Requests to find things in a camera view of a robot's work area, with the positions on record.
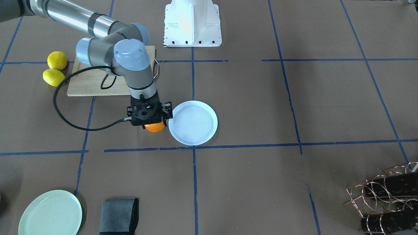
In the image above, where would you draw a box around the yellow lemon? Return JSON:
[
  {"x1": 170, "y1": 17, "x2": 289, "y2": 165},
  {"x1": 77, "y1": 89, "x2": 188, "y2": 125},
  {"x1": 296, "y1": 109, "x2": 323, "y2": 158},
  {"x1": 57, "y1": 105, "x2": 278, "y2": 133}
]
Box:
[
  {"x1": 42, "y1": 69, "x2": 66, "y2": 87},
  {"x1": 47, "y1": 51, "x2": 68, "y2": 71}
]

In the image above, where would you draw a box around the dark glass bottle middle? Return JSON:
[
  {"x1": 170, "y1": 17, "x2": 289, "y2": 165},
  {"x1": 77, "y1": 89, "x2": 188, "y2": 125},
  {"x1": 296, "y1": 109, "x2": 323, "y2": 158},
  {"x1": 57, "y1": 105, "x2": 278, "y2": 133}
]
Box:
[{"x1": 363, "y1": 172, "x2": 418, "y2": 198}]

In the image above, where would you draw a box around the copper wire bottle rack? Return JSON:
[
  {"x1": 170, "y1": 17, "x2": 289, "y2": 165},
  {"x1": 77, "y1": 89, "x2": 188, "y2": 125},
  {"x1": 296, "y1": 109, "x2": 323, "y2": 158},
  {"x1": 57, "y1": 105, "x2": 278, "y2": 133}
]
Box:
[{"x1": 346, "y1": 162, "x2": 418, "y2": 235}]

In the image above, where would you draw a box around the wooden cutting board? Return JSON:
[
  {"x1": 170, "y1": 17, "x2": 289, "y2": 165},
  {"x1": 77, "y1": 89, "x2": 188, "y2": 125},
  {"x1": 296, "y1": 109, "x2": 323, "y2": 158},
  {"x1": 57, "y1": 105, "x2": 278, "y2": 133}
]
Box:
[{"x1": 67, "y1": 46, "x2": 156, "y2": 97}]

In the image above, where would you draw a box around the light blue plate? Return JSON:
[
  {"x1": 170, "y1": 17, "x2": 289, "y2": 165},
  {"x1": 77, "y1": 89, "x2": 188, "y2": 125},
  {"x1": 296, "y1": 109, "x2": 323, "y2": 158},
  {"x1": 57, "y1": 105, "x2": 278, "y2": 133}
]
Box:
[{"x1": 168, "y1": 100, "x2": 218, "y2": 146}]

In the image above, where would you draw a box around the dark grey folded cloth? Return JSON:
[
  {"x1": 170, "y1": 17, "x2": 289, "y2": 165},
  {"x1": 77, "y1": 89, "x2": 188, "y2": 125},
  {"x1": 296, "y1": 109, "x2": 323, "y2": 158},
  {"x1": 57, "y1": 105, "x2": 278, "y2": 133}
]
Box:
[{"x1": 99, "y1": 197, "x2": 139, "y2": 235}]

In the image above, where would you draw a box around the green plate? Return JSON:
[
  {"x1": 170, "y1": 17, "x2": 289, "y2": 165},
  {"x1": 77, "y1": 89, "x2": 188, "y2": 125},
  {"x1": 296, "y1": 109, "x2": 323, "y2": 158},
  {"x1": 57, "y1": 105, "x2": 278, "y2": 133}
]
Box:
[{"x1": 18, "y1": 190, "x2": 82, "y2": 235}]

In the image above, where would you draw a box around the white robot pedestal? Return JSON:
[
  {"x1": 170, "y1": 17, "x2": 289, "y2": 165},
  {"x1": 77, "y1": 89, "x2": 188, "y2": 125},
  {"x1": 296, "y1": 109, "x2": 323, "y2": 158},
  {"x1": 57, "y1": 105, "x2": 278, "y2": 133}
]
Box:
[{"x1": 163, "y1": 0, "x2": 222, "y2": 48}]

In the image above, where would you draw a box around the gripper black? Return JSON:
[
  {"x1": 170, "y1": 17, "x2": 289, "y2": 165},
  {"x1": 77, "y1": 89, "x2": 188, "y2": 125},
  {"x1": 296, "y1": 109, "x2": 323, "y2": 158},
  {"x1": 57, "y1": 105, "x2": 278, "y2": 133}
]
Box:
[{"x1": 130, "y1": 93, "x2": 163, "y2": 126}]

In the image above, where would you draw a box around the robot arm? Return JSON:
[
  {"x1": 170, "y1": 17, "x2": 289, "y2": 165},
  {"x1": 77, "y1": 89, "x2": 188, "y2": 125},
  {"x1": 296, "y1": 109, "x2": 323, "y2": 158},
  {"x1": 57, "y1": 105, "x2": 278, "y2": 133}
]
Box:
[{"x1": 1, "y1": 0, "x2": 172, "y2": 129}]

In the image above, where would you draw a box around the orange fruit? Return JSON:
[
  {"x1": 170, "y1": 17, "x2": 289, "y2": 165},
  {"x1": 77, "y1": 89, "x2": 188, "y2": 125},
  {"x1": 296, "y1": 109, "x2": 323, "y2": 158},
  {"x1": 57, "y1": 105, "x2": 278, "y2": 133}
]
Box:
[{"x1": 144, "y1": 121, "x2": 165, "y2": 133}]

